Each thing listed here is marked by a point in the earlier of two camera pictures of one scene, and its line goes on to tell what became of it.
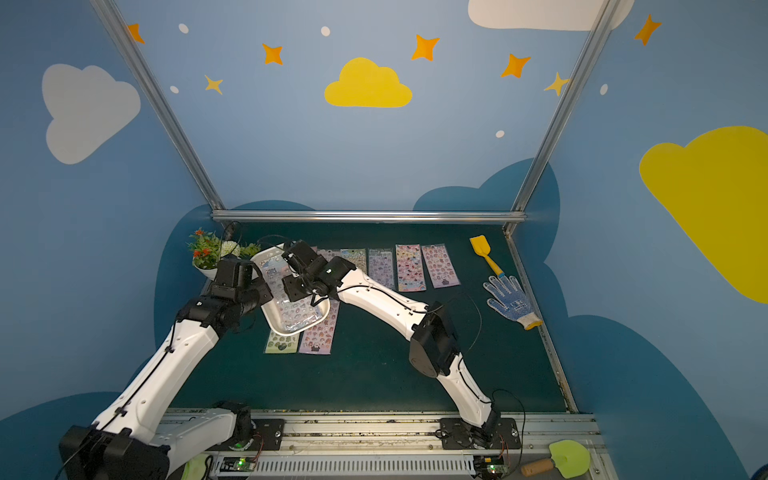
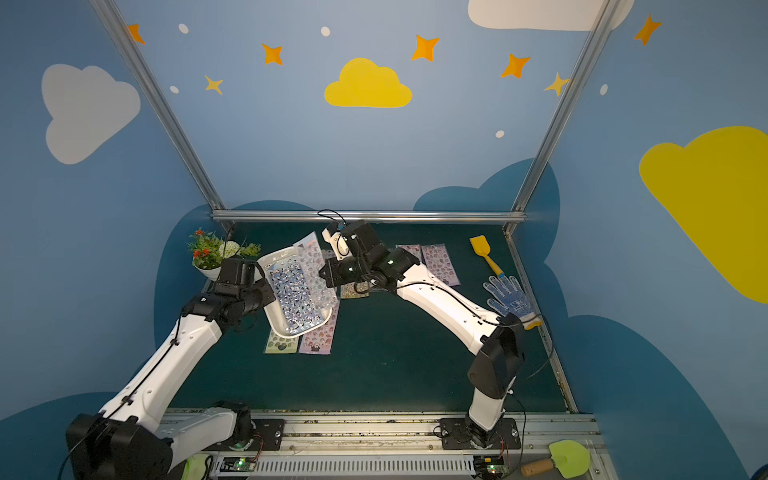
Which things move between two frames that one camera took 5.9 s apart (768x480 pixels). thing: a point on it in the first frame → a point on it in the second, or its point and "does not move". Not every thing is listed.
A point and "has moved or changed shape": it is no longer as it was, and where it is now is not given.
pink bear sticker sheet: [440, 264] does not move
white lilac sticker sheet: [293, 314] has moved or changed shape
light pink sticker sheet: [319, 340] does not move
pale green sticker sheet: [282, 344] does not move
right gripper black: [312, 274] → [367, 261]
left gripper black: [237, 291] does not move
